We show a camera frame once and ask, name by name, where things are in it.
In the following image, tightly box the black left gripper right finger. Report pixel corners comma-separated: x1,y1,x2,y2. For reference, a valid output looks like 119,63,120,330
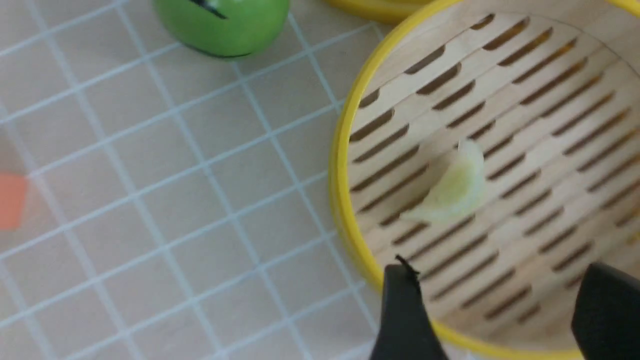
571,262,640,360

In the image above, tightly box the green toy apple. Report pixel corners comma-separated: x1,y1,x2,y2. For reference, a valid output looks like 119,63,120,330
152,0,290,60

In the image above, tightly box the checkered beige tablecloth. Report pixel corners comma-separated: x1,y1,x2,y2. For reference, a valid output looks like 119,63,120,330
1,0,391,360

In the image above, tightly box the pale green dumpling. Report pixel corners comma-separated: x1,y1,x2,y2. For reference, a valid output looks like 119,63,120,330
400,139,486,224

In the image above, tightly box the orange foam cube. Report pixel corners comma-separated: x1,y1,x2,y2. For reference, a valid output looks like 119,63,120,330
0,173,29,231

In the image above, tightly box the bamboo steamer lid yellow rim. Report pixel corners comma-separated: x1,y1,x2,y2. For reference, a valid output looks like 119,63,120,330
326,0,432,25

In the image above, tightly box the bamboo steamer tray yellow rim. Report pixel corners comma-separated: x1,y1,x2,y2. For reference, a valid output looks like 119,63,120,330
329,0,639,360

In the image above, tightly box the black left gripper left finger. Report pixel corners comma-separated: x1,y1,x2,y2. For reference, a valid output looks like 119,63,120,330
370,255,448,360

